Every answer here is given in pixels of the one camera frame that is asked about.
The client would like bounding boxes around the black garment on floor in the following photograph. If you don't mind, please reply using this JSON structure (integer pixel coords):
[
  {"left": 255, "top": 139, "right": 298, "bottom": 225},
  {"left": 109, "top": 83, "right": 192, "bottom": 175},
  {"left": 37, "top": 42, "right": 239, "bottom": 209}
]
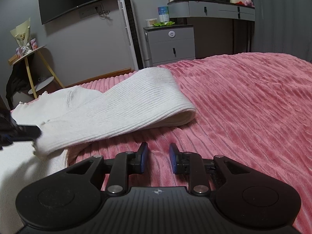
[{"left": 6, "top": 65, "right": 31, "bottom": 110}]

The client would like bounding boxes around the blue white tissue canister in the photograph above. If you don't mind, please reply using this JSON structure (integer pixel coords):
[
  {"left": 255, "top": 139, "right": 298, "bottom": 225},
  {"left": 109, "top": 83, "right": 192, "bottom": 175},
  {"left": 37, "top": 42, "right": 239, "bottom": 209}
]
[{"left": 158, "top": 6, "right": 170, "bottom": 23}]

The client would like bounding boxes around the pink plush toy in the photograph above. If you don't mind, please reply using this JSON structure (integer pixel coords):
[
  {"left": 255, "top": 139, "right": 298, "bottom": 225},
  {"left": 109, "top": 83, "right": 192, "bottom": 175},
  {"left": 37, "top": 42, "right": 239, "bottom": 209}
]
[{"left": 244, "top": 0, "right": 254, "bottom": 7}]

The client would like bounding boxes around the grey bedside cabinet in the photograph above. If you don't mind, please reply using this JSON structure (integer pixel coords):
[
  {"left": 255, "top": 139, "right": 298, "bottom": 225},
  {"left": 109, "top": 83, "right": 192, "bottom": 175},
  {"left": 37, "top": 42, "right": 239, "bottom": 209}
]
[{"left": 144, "top": 25, "right": 196, "bottom": 67}]

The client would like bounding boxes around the white tower fan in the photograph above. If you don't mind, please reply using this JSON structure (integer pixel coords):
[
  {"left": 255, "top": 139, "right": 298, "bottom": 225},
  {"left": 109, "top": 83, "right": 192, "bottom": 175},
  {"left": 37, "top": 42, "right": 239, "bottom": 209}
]
[{"left": 117, "top": 0, "right": 144, "bottom": 71}]

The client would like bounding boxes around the grey curtain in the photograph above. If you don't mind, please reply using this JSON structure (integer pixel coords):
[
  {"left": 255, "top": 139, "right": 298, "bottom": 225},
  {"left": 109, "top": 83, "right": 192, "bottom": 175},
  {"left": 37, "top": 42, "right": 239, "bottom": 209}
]
[{"left": 252, "top": 0, "right": 311, "bottom": 62}]

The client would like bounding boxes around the white ribbed knit sweater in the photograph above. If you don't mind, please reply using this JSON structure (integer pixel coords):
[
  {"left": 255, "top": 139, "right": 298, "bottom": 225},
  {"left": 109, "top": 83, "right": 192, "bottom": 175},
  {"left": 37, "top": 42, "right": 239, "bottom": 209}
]
[{"left": 1, "top": 67, "right": 196, "bottom": 233}]

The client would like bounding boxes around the cream flower bouquet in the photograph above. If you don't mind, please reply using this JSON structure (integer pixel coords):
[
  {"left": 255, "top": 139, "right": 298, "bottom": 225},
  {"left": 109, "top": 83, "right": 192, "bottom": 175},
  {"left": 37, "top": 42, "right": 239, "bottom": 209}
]
[{"left": 10, "top": 18, "right": 31, "bottom": 56}]

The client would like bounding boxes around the grey dressing table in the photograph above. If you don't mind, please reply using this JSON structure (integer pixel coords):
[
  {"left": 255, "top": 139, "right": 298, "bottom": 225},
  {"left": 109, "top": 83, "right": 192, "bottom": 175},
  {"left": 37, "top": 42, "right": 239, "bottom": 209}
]
[{"left": 168, "top": 0, "right": 255, "bottom": 59}]

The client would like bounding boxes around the pink corduroy bedspread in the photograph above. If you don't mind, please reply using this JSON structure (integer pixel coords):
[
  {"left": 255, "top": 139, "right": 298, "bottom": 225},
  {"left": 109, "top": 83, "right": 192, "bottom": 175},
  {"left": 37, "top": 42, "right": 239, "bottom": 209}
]
[{"left": 68, "top": 53, "right": 311, "bottom": 233}]

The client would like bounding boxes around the yellow-legged side table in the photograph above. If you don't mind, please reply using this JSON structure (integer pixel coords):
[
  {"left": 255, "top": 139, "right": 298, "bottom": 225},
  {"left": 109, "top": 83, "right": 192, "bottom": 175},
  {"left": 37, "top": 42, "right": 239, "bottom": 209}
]
[{"left": 8, "top": 46, "right": 64, "bottom": 99}]

